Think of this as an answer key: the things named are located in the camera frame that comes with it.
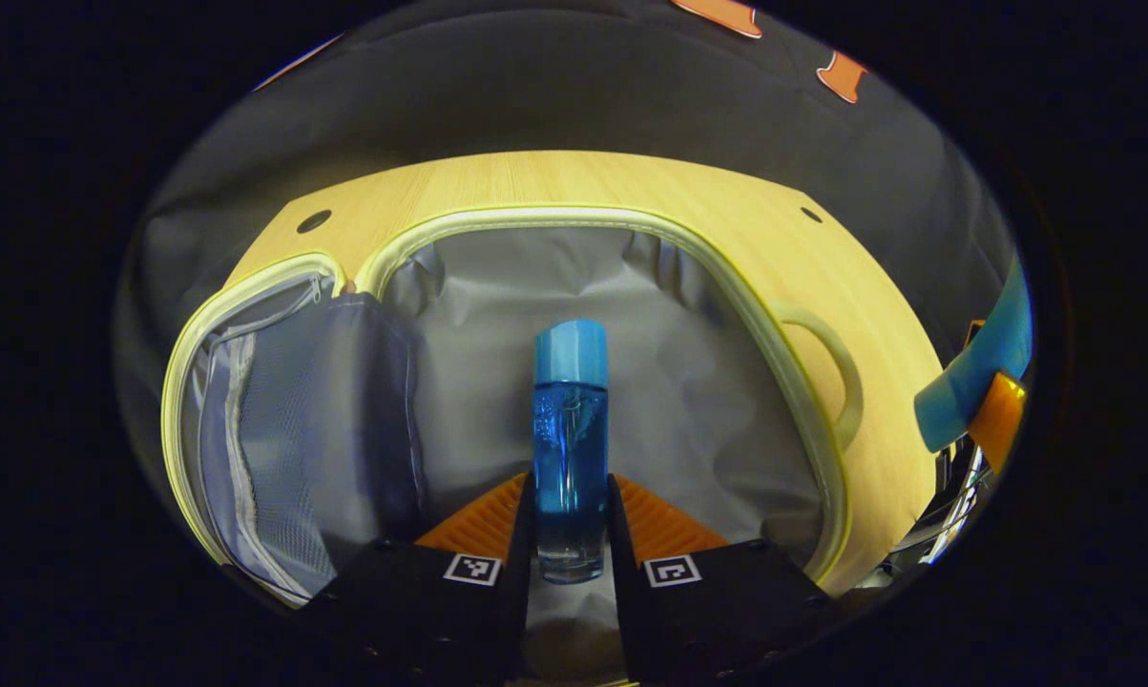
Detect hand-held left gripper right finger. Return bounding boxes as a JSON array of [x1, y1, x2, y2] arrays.
[[607, 473, 842, 683]]

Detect blue glass bottle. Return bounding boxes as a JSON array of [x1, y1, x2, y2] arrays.
[[532, 320, 610, 585]]

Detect black backdrop cloth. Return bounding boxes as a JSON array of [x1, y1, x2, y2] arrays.
[[115, 0, 1023, 383]]

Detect pale blue tube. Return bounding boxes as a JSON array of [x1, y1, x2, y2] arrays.
[[914, 258, 1033, 454]]

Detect pale yellow suitcase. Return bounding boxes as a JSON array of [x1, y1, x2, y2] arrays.
[[160, 205, 866, 609]]

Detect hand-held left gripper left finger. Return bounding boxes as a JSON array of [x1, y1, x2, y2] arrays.
[[297, 471, 536, 687]]

